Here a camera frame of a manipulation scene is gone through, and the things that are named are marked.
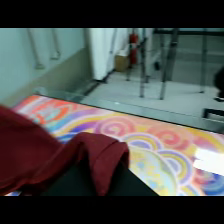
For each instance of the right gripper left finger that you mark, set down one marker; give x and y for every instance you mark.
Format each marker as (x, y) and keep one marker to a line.
(75, 181)

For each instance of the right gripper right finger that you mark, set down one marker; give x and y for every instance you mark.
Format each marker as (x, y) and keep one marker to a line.
(131, 185)

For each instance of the red T-shirt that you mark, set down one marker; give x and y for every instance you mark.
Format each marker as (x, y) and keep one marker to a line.
(30, 150)

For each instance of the cardboard box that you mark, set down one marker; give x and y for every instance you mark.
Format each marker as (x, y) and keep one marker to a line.
(121, 62)

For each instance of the red fire extinguisher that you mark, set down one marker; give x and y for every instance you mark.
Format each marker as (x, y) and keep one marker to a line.
(133, 50)

